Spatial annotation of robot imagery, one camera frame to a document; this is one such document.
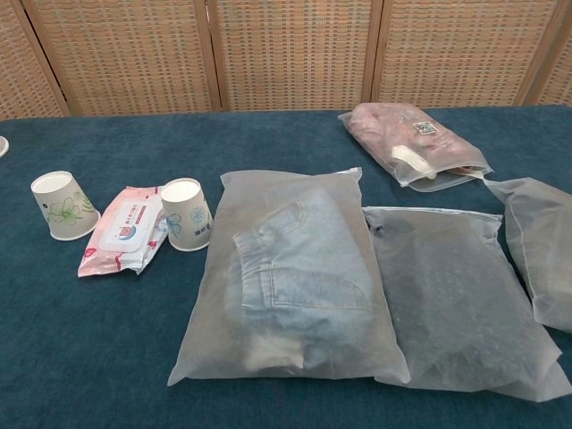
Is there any frosted bag with blue jeans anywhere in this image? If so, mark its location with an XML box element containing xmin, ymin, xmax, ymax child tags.
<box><xmin>167</xmin><ymin>167</ymin><xmax>411</xmax><ymax>388</ymax></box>

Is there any frosted bag with pink garment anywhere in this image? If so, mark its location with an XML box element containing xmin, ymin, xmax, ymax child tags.
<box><xmin>337</xmin><ymin>103</ymin><xmax>494</xmax><ymax>194</ymax></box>

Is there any pink wet wipes pack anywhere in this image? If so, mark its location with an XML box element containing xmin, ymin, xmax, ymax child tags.
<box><xmin>76</xmin><ymin>185</ymin><xmax>173</xmax><ymax>278</ymax></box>

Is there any frosted bag with dark garment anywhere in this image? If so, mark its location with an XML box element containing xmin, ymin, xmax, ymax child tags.
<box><xmin>361</xmin><ymin>205</ymin><xmax>572</xmax><ymax>403</ymax></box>

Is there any white paper cup green flower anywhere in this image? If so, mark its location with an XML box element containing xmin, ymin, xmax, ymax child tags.
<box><xmin>29</xmin><ymin>170</ymin><xmax>102</xmax><ymax>241</ymax></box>

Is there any blue table mat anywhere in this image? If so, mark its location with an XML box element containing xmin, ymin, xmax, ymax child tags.
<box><xmin>0</xmin><ymin>103</ymin><xmax>572</xmax><ymax>429</ymax></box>

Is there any frosted bag with brown garment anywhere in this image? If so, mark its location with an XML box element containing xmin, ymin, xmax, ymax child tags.
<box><xmin>484</xmin><ymin>177</ymin><xmax>572</xmax><ymax>332</ymax></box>

